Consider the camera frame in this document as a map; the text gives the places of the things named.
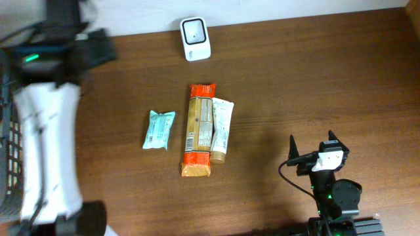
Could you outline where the wooden side panel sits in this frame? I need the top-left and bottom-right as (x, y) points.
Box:
(405, 0), (420, 34)

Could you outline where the orange spaghetti package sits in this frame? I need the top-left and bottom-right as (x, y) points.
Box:
(181, 84), (217, 177)

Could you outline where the black mesh basket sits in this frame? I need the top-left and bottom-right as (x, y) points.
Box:
(1, 51), (24, 224)

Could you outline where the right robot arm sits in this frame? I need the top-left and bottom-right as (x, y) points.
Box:
(285, 131), (362, 235)

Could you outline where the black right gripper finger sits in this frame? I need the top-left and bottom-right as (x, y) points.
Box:
(288, 134), (299, 160)
(328, 130), (341, 144)

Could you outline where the white Pantene tube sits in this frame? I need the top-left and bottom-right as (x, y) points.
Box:
(210, 98), (234, 164)

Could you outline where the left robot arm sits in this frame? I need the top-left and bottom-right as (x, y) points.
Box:
(1, 1), (116, 236)

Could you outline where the teal snack packet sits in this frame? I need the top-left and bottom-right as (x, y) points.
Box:
(142, 110), (176, 149)

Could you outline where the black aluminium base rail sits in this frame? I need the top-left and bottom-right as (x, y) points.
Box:
(262, 218), (385, 236)

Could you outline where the white cube barcode scanner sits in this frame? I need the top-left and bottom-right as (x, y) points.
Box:
(179, 17), (211, 62)

